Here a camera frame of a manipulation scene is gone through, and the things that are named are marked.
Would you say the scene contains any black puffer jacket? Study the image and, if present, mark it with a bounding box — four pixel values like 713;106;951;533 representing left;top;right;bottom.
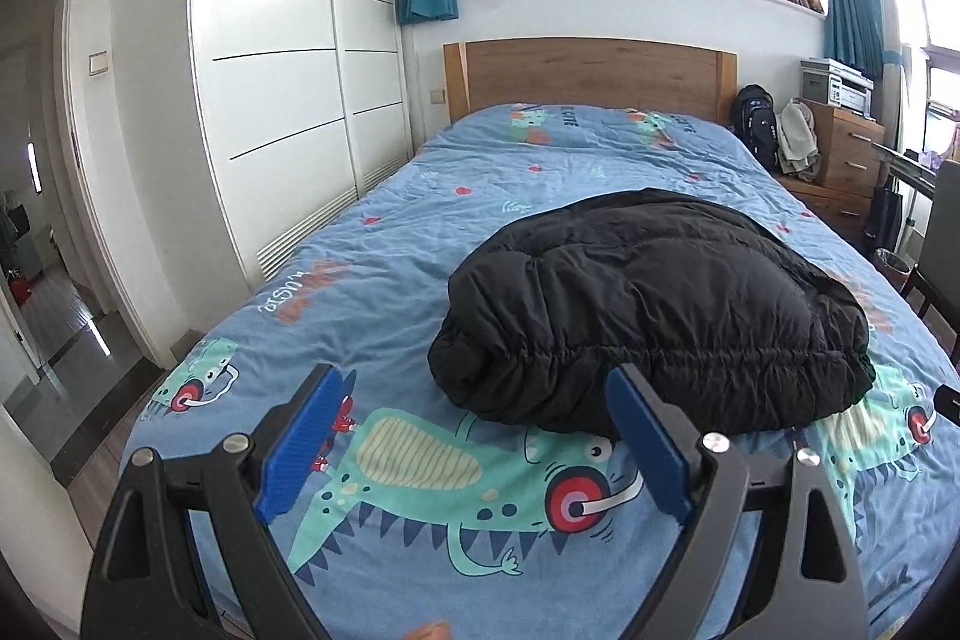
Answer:
428;188;875;437

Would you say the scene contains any blue dinosaur bed cover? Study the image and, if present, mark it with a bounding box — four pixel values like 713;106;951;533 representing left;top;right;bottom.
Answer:
118;100;960;640

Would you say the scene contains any waste bin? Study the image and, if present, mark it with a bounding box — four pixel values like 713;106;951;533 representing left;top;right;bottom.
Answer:
872;248;911;292

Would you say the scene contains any dark blue hanging bag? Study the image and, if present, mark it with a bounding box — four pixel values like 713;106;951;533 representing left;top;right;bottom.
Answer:
861;174;905;255

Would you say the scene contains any low wooden nightstand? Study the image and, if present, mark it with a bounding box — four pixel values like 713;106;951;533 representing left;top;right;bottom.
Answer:
776;175;871;248

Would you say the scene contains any glass desk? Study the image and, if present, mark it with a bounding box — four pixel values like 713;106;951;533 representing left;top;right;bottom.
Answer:
872;143;937;200

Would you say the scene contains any beige cloth on chest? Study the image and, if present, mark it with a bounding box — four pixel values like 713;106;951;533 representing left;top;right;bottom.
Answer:
776;99;822;182

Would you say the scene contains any wooden drawer chest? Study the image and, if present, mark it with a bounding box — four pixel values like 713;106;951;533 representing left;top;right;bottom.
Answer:
802;99;884;197

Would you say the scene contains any black backpack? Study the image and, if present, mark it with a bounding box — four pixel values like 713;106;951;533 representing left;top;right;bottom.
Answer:
729;85;778;170

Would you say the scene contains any grey printer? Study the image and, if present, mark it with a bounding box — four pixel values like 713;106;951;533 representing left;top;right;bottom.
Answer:
800;58;874;119

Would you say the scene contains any wooden headboard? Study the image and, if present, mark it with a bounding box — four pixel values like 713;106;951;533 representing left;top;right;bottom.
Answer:
443;37;739;125

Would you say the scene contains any right teal curtain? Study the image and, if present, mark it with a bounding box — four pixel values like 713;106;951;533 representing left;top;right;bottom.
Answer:
823;0;884;80

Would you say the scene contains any white sliding wardrobe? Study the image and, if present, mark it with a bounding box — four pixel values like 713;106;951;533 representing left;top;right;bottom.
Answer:
190;0;412;284

